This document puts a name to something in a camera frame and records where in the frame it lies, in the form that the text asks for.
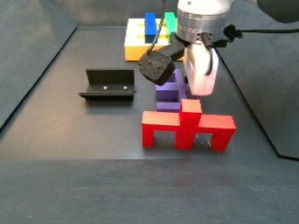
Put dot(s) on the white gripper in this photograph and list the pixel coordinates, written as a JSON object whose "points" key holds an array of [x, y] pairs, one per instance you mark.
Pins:
{"points": [[200, 66]]}

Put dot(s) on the purple three-legged block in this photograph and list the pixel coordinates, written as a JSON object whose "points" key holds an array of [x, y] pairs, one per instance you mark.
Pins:
{"points": [[171, 92]]}

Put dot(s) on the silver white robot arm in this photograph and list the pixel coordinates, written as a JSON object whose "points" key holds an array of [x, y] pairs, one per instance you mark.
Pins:
{"points": [[200, 27]]}

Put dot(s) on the yellow slotted board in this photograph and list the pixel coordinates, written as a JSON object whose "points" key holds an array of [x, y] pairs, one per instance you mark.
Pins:
{"points": [[135, 45]]}

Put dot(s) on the black angled fixture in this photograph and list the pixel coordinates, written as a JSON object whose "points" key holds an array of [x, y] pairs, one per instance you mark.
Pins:
{"points": [[110, 84]]}

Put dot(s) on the green rectangular bar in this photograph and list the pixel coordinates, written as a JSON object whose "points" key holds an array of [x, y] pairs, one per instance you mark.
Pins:
{"points": [[170, 24]]}

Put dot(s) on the blue rectangular bar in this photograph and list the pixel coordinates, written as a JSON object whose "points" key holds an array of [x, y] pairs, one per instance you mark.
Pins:
{"points": [[150, 27]]}

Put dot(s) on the red three-legged block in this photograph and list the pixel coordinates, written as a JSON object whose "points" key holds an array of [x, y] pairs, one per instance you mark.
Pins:
{"points": [[188, 122]]}

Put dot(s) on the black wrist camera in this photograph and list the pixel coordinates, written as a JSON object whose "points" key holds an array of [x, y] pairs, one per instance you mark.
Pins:
{"points": [[156, 63]]}

